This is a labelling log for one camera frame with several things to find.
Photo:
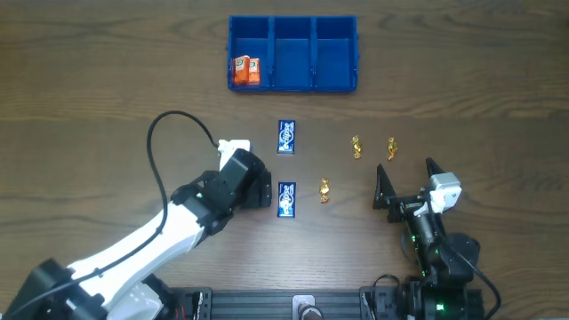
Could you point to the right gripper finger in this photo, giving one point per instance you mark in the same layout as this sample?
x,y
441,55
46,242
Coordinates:
x,y
383,191
433,168

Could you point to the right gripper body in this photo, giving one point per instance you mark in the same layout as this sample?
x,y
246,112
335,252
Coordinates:
x,y
400,208

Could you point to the gold candy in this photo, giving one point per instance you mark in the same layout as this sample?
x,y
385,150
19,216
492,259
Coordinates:
x,y
324,190
356,147
392,148

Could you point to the blue candy pack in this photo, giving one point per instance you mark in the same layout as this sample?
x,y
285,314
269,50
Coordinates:
x,y
286,137
286,200

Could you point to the orange candy box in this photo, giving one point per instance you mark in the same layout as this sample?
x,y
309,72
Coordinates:
x,y
241,71
255,73

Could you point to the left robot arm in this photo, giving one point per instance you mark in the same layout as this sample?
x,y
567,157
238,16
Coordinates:
x,y
169,231

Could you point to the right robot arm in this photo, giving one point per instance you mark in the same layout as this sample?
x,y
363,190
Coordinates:
x,y
427,235

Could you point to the blue tray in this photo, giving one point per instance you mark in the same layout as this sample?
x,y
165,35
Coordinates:
x,y
291,62

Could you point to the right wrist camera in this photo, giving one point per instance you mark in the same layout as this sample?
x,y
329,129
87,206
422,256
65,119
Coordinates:
x,y
444,191

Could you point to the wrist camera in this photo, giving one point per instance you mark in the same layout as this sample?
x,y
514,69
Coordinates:
x,y
233,146
444,191

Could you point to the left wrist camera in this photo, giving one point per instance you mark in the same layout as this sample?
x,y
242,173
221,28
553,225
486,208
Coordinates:
x,y
233,146

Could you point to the mounting rail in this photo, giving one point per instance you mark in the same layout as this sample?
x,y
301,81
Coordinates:
x,y
258,304

